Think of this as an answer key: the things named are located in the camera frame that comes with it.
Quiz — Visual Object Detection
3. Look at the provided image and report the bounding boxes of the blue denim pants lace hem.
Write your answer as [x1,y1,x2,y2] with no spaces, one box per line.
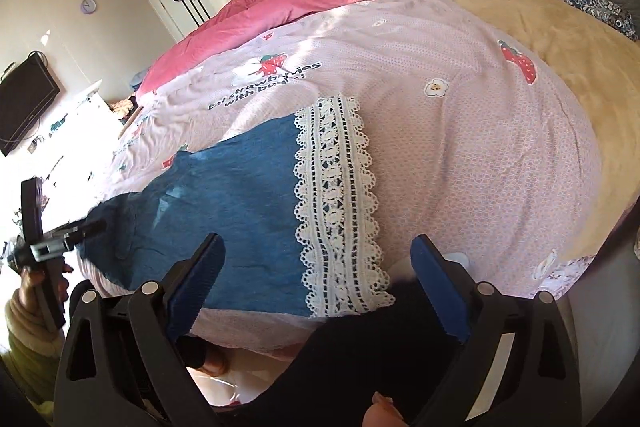
[79,95,393,319]

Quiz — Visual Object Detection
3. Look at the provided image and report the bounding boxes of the green sleeve left forearm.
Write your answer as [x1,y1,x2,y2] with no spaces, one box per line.
[1,289,65,426]

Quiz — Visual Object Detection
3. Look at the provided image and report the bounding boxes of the person's left hand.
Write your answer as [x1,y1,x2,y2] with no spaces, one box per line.
[18,265,74,315]

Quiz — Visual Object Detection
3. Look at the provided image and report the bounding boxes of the person's right hand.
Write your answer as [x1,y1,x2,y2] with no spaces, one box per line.
[361,392,407,427]

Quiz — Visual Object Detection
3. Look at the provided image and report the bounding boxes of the white dresser desk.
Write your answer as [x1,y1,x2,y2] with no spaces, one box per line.
[16,81,122,229]

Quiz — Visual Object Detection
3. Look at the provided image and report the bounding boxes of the pink strawberry print bedsheet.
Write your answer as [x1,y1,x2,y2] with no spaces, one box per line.
[101,0,601,357]

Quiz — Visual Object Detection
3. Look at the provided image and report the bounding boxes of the beige blanket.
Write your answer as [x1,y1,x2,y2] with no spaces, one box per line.
[434,0,640,263]

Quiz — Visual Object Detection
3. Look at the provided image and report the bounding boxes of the blue floral pillow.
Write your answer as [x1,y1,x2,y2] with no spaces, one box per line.
[562,0,639,41]

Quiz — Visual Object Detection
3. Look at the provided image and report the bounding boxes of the black wall television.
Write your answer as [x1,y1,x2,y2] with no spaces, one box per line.
[0,51,61,157]

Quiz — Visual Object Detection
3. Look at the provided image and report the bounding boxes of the purple wall clock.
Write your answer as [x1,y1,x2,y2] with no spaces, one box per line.
[80,0,98,15]

